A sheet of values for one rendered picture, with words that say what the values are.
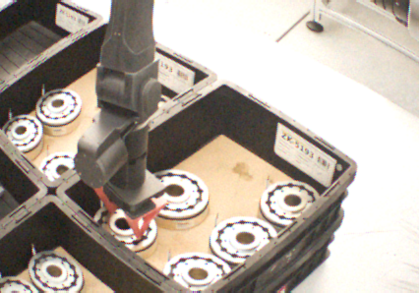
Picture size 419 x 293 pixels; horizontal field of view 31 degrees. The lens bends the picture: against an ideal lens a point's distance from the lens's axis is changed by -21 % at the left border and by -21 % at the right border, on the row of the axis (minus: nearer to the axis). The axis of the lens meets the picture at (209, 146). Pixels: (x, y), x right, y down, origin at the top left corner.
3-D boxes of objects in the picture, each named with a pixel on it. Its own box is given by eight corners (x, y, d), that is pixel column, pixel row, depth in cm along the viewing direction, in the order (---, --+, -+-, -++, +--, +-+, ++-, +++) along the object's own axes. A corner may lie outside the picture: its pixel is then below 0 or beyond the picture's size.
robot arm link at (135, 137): (158, 107, 118) (124, 91, 120) (128, 136, 113) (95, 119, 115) (154, 147, 123) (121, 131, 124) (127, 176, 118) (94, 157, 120)
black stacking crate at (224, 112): (216, 133, 156) (222, 80, 149) (346, 216, 143) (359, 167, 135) (60, 241, 132) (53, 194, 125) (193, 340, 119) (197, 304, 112)
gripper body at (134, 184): (132, 215, 121) (132, 176, 116) (89, 173, 126) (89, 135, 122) (166, 196, 125) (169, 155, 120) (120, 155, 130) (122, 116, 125)
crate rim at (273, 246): (221, 87, 150) (223, 76, 149) (359, 175, 137) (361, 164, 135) (53, 202, 126) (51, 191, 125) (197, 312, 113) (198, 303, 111)
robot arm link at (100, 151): (161, 75, 113) (111, 61, 116) (109, 123, 105) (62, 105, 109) (164, 151, 120) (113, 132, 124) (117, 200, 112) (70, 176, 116)
